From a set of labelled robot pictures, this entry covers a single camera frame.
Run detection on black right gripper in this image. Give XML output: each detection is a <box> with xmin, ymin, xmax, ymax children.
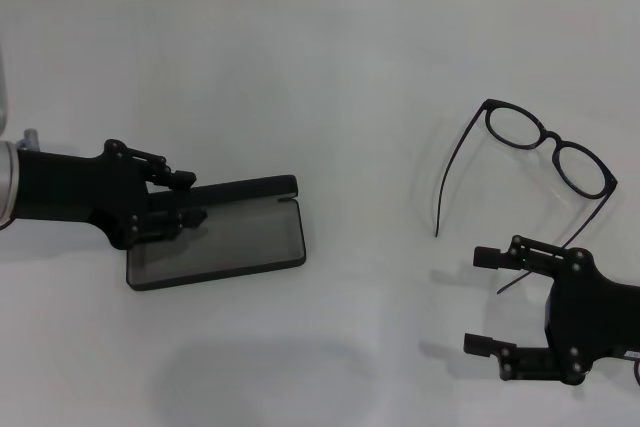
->
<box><xmin>462</xmin><ymin>234</ymin><xmax>640</xmax><ymax>374</ymax></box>

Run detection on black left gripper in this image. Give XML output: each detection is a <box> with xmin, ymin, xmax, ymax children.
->
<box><xmin>17</xmin><ymin>138</ymin><xmax>209</xmax><ymax>252</ymax></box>

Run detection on black round-lens glasses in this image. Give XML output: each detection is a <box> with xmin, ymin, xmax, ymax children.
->
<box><xmin>433</xmin><ymin>98</ymin><xmax>619</xmax><ymax>295</ymax></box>

